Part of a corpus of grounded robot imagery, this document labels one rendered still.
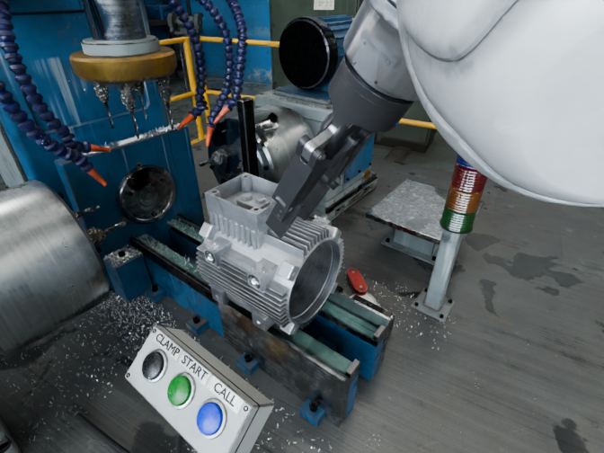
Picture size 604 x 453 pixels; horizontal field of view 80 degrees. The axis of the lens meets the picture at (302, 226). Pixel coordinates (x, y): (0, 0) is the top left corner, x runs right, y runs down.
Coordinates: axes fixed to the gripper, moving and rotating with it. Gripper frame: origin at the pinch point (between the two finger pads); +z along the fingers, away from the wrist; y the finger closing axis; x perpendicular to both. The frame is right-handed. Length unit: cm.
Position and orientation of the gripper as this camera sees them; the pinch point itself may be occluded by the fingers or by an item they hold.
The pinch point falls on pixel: (296, 207)
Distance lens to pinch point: 46.9
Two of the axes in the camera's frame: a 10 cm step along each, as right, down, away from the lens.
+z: -3.9, 5.5, 7.4
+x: 6.9, 7.1, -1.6
